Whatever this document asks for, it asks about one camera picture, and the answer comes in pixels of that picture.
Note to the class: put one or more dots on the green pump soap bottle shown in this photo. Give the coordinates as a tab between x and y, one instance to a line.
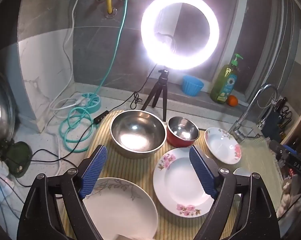
224	85

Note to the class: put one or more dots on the pale green woven cloth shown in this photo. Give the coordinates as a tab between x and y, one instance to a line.
260	160

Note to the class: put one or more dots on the steel pot lid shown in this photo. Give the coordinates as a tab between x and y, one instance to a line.
1	115

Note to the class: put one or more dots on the orange fruit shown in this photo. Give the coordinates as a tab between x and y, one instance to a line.
232	100

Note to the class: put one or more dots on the small floral white bowl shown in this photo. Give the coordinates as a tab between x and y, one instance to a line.
220	145

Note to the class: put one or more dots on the chrome kitchen faucet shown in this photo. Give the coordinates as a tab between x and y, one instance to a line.
240	120

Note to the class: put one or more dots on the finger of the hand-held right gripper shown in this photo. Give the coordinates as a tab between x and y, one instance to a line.
280	147

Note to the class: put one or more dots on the dark green pad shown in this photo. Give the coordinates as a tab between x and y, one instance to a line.
20	157

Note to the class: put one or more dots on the yellow striped cloth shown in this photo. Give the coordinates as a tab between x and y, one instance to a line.
130	167

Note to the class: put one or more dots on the beige fuzzy cloth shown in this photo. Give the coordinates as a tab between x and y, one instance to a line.
288	200

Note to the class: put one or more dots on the large pink flower plate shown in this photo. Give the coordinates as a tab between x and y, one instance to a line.
175	180

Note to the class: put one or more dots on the small red steel bowl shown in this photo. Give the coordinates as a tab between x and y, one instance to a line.
183	130

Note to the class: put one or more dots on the round teal power strip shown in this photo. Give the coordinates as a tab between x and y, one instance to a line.
90	103

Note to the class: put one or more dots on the black utensil holder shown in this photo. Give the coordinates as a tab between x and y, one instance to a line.
273	122

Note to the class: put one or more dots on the white leaf print plate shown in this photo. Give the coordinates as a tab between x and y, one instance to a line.
120	210

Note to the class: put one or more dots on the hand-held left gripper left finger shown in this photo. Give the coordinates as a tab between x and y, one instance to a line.
94	172

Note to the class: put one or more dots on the blue ribbed plastic cup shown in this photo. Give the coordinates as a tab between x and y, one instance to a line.
191	86

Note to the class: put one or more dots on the black mini tripod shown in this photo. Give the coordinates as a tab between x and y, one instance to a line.
161	80

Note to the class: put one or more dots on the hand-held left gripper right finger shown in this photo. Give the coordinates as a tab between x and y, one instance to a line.
203	172

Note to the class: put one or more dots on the large steel bowl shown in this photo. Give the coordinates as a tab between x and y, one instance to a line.
138	135

